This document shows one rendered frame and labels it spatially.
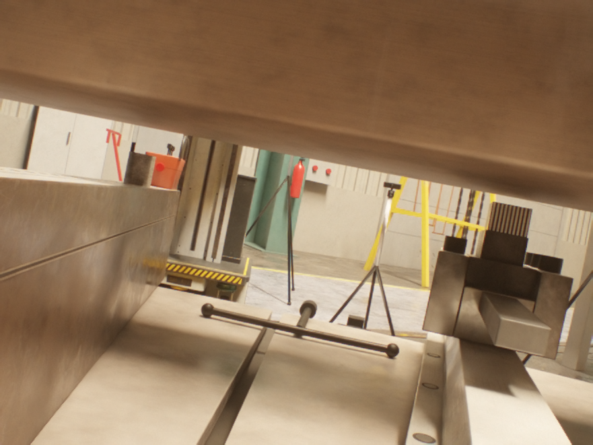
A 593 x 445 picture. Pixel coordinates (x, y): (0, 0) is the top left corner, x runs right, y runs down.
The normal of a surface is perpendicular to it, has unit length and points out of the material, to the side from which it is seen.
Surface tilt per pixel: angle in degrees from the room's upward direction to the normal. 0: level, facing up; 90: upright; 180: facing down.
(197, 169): 90
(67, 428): 0
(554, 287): 90
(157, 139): 90
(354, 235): 90
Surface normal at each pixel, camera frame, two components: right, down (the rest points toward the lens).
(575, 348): -0.89, -0.17
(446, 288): -0.29, -0.04
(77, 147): 0.42, 0.10
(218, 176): 0.04, 0.03
